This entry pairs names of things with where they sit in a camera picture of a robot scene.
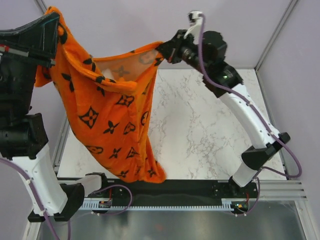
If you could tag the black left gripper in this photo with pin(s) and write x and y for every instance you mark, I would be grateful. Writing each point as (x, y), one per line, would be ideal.
(41, 35)

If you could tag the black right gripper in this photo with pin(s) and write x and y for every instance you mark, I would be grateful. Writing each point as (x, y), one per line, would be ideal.
(168, 48)

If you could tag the orange black patterned pillowcase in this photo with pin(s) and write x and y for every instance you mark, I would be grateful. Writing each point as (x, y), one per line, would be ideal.
(110, 117)

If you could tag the cream white pillow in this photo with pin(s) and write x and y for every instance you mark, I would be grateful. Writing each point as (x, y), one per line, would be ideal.
(108, 73)

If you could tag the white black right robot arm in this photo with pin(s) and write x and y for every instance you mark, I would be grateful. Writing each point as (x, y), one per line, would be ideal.
(208, 57)

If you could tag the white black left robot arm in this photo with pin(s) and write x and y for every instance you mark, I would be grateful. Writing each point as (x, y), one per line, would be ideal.
(23, 139)

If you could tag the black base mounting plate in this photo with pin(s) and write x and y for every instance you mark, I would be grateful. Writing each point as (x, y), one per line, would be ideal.
(174, 192)

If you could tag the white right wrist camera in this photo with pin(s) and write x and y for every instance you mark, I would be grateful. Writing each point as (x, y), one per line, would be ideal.
(195, 23)

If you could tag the white slotted cable duct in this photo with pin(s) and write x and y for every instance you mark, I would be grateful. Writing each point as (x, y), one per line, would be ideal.
(98, 205)

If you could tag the aluminium enclosure frame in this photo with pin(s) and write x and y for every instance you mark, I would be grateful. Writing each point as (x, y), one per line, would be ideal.
(309, 222)

